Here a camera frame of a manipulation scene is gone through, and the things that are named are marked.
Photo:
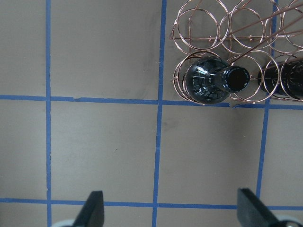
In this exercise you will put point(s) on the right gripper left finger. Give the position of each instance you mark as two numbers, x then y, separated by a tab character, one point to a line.
92	213

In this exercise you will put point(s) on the copper wire wine basket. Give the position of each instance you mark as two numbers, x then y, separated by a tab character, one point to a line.
248	33

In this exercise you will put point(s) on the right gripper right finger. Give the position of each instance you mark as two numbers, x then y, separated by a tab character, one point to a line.
251	212

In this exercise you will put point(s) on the dark bottle in basket end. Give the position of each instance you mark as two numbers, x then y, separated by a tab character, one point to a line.
286	80

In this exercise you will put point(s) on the dark bottle in basket middle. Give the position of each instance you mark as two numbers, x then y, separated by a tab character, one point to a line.
210	80

